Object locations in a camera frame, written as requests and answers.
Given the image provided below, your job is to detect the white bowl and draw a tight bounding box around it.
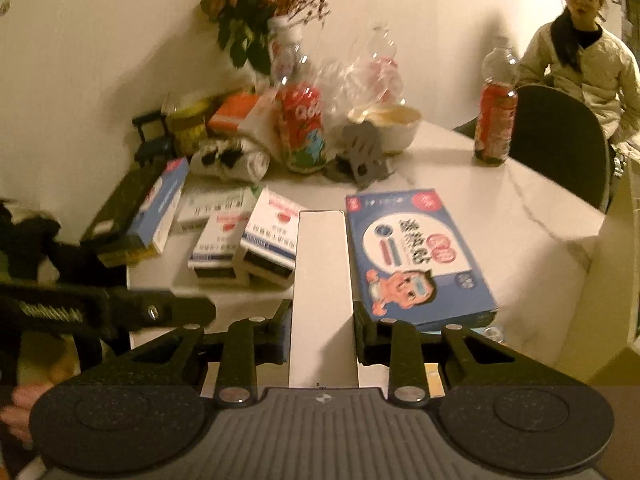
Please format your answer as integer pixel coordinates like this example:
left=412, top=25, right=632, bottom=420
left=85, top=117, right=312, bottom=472
left=346, top=104, right=424, bottom=157

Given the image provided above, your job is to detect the orange packet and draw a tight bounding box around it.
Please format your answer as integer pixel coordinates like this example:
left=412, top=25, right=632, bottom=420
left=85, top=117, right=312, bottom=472
left=206, top=91, right=262, bottom=132

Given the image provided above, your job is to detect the dark green chair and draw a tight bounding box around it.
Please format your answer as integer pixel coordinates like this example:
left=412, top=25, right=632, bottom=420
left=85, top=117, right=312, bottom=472
left=451, top=84, right=612, bottom=212

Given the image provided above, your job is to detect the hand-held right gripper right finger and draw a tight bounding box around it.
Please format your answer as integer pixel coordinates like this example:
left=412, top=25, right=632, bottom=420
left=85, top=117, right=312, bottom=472
left=354, top=300, right=531, bottom=407

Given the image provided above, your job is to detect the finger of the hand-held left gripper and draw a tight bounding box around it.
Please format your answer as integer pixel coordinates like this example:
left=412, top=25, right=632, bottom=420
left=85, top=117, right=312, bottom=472
left=107, top=287, right=217, bottom=332

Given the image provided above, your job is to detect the large beige storage box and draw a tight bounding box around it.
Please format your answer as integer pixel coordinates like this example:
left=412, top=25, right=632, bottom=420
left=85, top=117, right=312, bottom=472
left=584, top=157, right=640, bottom=387

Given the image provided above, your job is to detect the white and blue medicine box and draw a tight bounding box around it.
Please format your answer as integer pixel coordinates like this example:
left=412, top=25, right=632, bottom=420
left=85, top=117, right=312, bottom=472
left=126, top=156, right=191, bottom=254

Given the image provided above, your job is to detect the yellow packet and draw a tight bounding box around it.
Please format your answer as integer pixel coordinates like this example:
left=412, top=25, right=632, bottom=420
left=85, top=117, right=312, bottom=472
left=166, top=94, right=212, bottom=157

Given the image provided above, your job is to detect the small black toy cart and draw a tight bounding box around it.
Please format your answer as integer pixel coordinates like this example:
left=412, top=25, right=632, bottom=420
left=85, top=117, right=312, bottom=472
left=131, top=109, right=177, bottom=167

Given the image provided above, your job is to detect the white bag with black pattern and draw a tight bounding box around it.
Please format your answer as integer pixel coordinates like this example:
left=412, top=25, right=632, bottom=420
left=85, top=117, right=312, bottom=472
left=191, top=132, right=272, bottom=182

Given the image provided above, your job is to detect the dark flat box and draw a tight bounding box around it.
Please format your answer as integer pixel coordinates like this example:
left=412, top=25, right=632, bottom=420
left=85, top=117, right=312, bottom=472
left=80, top=159, right=168, bottom=267

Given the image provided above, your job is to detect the grey elephant holder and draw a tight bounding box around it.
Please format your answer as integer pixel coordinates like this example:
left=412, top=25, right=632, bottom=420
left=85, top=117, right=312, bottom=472
left=324, top=121, right=397, bottom=187

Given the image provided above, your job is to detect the red label tea bottle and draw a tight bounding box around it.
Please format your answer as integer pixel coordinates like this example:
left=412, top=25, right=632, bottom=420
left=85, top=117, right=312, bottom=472
left=473, top=36, right=520, bottom=167

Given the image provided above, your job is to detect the plain white box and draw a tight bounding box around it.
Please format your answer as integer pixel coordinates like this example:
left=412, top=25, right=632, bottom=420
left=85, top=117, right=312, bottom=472
left=288, top=209, right=361, bottom=389

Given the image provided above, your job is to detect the flat white medicine box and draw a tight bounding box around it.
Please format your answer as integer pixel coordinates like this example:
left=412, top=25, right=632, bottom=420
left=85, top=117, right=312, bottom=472
left=171, top=186, right=253, bottom=235

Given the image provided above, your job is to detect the red label drink bottle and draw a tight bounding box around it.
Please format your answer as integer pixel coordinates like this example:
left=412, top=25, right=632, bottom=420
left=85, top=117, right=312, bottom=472
left=274, top=52, right=329, bottom=175

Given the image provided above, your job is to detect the clear plastic bag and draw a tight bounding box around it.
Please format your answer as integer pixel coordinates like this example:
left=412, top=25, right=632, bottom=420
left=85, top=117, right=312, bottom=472
left=320, top=22, right=407, bottom=117

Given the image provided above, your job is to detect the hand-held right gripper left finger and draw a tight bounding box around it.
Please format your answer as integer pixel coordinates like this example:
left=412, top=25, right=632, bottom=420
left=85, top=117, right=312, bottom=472
left=117, top=299, right=293, bottom=407

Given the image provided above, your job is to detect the white box with red fruit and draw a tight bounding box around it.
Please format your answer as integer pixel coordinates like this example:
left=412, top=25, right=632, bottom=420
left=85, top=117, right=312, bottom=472
left=187, top=209, right=257, bottom=287
left=238, top=186, right=302, bottom=289

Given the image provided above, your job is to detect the blue cartoon child box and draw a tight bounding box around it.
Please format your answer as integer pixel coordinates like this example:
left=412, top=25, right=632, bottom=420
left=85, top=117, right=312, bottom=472
left=344, top=188, right=501, bottom=333

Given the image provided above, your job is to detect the dried flower bouquet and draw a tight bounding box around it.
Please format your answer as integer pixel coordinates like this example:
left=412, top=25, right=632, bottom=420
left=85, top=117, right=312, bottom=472
left=181, top=0, right=349, bottom=78

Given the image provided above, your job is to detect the person's left hand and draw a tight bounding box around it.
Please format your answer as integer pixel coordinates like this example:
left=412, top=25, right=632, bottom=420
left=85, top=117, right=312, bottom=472
left=0, top=385, right=39, bottom=443

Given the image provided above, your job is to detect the white marble desktop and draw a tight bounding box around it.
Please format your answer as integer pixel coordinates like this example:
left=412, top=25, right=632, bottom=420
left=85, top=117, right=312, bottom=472
left=126, top=119, right=608, bottom=411

